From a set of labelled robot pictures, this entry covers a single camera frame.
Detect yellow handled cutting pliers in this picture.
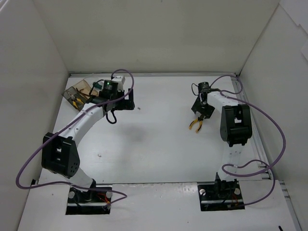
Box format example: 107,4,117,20
189,115,204,133

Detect yellow handled needle-nose pliers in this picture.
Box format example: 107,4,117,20
68,93,84,110

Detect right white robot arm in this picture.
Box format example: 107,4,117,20
189,82,252,198

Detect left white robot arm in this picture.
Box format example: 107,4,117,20
41,76,135,202

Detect clear plastic organizer box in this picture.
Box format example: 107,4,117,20
62,79,103,111

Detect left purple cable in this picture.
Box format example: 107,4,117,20
15,69,135,207

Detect purple cable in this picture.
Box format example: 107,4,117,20
15,69,135,207
210,74,287,206

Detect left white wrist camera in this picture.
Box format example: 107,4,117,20
112,75,126,91

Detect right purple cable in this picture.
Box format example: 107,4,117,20
210,74,287,206

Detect green handled screwdriver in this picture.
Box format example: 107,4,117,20
92,82,103,89

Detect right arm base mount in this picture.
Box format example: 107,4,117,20
197,183,245,212

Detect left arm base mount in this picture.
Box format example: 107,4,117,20
65,187,113,215

